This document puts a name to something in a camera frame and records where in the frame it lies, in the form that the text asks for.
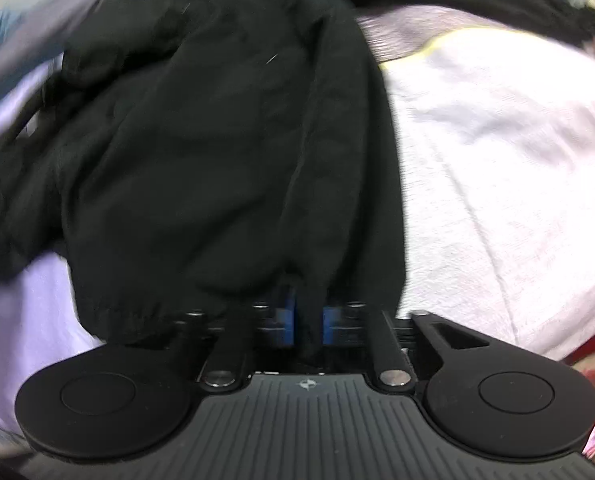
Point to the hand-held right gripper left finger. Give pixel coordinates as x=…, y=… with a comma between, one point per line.
x=287, y=312

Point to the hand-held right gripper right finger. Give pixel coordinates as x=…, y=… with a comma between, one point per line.
x=333, y=324

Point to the black jacket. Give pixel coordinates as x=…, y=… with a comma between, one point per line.
x=202, y=160

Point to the lavender bed sheet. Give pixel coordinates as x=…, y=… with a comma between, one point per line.
x=17, y=340

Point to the grey cloth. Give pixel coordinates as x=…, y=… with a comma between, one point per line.
x=42, y=25

